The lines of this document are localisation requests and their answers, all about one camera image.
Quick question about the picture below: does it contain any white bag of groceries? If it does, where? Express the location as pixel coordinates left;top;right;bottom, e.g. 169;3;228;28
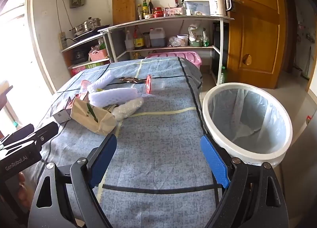
188;23;207;42

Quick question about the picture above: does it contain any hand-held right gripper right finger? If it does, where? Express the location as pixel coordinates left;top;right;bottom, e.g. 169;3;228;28
200;134;289;228

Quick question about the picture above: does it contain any clear plastic storage box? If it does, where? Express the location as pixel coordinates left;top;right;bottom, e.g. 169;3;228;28
183;0;211;16

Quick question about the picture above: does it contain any clear bubble wrap bag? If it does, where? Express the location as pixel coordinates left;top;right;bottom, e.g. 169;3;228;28
112;98;144;121

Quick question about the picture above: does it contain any green printed carton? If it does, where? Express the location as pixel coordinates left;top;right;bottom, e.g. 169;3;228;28
85;61;111;70

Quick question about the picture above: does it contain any white electric kettle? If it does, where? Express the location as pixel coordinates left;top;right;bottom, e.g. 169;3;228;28
207;0;234;17

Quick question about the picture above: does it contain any steel pan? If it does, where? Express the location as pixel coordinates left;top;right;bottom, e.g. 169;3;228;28
69;26;84;36

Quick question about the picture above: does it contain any white foam net sleeve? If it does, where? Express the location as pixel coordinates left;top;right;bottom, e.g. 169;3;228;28
87;72;118;93
89;87;138;107

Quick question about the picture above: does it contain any black small appliance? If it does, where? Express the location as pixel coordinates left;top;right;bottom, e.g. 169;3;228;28
73;50;88;61

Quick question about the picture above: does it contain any white plastic tub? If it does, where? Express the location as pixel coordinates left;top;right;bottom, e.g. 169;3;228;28
176;34;189;46

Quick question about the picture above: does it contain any person's left hand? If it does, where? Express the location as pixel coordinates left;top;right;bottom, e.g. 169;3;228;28
18;171;31;210

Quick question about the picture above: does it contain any brown snack wrapper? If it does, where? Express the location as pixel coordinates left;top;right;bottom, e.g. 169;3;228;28
119;76;144;85

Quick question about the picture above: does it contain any wooden cutting board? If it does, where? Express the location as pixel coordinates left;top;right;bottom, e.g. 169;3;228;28
112;0;136;26

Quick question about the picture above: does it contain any white window frame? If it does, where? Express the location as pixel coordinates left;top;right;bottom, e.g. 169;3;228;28
25;0;60;95

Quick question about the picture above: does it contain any pink printed carton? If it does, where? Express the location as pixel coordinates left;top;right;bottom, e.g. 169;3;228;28
71;66;87;76

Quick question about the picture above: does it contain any clear cup with red lid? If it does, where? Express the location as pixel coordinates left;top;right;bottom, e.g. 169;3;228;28
146;74;166;94

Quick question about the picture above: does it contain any small white cardboard box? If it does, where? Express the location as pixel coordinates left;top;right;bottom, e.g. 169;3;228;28
52;97;75;123

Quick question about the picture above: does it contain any brown paper bag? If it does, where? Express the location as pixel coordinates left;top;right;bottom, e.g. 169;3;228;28
71;97;117;135

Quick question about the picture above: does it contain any white round trash bin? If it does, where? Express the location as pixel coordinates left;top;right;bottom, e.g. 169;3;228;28
202;82;293;169

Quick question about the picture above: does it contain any steel steamer pot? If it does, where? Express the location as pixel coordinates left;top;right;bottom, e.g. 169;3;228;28
83;17;102;31

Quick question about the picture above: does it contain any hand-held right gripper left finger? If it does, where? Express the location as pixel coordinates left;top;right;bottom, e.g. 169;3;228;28
28;134;117;228

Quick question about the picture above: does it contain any blue-grey patterned tablecloth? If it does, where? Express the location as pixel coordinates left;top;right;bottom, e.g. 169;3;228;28
27;58;223;228

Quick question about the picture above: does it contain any small white metal shelf unit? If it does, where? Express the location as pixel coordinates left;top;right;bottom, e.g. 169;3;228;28
61;32;117;70

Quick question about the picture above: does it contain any black induction cooker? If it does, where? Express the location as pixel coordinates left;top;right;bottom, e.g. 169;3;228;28
73;31;104;41

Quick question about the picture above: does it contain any large white metal shelf unit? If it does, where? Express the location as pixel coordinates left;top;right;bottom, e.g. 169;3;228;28
98;16;234;86

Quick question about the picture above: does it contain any clear plastic bin liner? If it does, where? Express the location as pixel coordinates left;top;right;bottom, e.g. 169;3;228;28
208;89;285;153

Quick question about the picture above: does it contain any clear plastic bottle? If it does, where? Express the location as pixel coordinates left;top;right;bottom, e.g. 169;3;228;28
124;30;134;50

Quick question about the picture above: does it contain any oil bottle with yellow label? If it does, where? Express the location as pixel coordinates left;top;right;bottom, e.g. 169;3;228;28
133;26;144;50

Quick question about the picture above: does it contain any translucent jerry can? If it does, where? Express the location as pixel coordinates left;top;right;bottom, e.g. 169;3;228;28
149;28;166;47

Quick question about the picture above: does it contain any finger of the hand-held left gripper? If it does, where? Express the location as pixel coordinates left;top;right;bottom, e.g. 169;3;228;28
2;123;34;146
32;121;59;145

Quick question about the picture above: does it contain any green plastic bottle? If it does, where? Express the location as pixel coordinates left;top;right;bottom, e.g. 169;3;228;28
219;66;228;85

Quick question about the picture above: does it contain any pink woven plastic basket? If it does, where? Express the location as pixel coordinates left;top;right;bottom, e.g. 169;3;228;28
89;49;109;61

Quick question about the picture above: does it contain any wooden door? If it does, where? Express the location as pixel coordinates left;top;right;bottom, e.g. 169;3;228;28
223;0;285;89

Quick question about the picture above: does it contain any pink utensil rack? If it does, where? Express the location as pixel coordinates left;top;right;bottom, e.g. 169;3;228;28
165;7;186;16

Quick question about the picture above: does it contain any black box appliance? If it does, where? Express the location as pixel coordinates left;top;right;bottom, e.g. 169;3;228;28
213;22;229;70

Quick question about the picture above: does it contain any pink plastic wrapper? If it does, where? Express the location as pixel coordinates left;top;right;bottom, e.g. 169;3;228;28
80;80;96;95

